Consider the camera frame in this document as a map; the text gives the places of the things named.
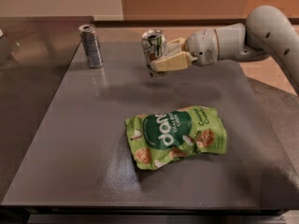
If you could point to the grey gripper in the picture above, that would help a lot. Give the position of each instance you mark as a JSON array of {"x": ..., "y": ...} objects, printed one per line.
[{"x": 202, "y": 47}]

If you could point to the silver green 7up can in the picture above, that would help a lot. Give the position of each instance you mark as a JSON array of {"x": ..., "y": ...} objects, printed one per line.
[{"x": 154, "y": 46}]

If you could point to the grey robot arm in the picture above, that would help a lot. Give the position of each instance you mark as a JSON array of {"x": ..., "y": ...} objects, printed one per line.
[{"x": 266, "y": 33}]

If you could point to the tall silver blue can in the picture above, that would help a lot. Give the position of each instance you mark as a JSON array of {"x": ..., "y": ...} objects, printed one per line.
[{"x": 91, "y": 45}]

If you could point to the green rice chips bag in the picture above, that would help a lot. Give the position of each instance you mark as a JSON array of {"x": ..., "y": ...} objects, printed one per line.
[{"x": 158, "y": 139}]

